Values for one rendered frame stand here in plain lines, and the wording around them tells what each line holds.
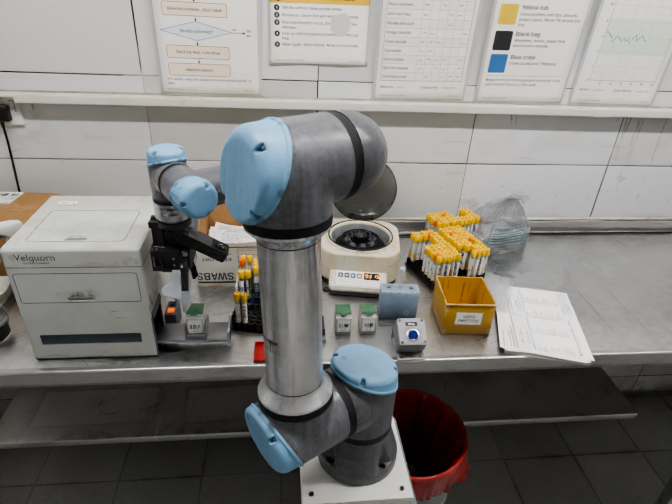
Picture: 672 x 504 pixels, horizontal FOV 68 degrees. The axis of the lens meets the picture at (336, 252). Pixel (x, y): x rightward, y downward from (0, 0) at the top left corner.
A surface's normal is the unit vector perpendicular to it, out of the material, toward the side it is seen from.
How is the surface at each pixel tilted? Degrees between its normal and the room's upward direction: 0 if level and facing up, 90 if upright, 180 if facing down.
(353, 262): 90
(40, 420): 0
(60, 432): 0
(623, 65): 93
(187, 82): 92
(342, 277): 25
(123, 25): 90
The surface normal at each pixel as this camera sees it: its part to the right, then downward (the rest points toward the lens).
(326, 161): 0.58, 0.11
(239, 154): -0.79, 0.17
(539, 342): 0.04, -0.86
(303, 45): 0.11, 0.54
